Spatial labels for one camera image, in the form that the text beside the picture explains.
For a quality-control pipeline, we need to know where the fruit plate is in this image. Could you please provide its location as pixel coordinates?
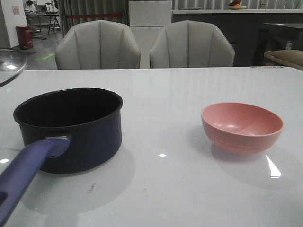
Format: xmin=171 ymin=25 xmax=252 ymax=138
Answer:
xmin=227 ymin=0 xmax=247 ymax=10

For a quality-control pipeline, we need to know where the dark side appliance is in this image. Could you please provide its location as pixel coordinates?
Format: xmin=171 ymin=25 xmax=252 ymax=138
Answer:
xmin=252 ymin=23 xmax=303 ymax=66

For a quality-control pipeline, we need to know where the pink bowl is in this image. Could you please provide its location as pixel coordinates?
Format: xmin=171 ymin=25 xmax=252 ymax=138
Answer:
xmin=201 ymin=102 xmax=284 ymax=155

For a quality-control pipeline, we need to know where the dark counter with white top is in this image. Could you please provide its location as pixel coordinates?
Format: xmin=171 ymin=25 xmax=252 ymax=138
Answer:
xmin=172 ymin=9 xmax=303 ymax=66

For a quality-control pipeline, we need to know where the red bin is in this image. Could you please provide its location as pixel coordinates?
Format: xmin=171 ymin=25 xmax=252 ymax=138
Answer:
xmin=16 ymin=26 xmax=33 ymax=50

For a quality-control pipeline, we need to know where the white cabinet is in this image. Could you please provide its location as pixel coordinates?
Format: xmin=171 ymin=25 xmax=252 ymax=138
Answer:
xmin=129 ymin=0 xmax=172 ymax=69

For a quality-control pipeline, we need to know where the right grey chair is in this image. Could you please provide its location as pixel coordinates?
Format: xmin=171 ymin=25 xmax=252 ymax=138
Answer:
xmin=149 ymin=20 xmax=235 ymax=68

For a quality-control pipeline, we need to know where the grey chair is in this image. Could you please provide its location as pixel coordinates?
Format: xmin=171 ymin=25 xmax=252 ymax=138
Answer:
xmin=55 ymin=20 xmax=141 ymax=70
xmin=149 ymin=20 xmax=235 ymax=68

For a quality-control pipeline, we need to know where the beige sofa cushion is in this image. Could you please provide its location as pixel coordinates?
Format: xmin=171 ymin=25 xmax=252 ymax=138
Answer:
xmin=264 ymin=50 xmax=303 ymax=70

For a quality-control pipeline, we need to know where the dark blue saucepan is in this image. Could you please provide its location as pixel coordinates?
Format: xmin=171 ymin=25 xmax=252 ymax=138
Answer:
xmin=0 ymin=87 xmax=123 ymax=225

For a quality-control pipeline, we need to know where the glass pot lid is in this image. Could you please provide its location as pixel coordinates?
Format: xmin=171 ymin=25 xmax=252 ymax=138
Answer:
xmin=0 ymin=48 xmax=28 ymax=87

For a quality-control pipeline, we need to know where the left grey chair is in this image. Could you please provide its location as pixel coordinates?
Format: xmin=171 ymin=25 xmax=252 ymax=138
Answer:
xmin=55 ymin=20 xmax=141 ymax=70

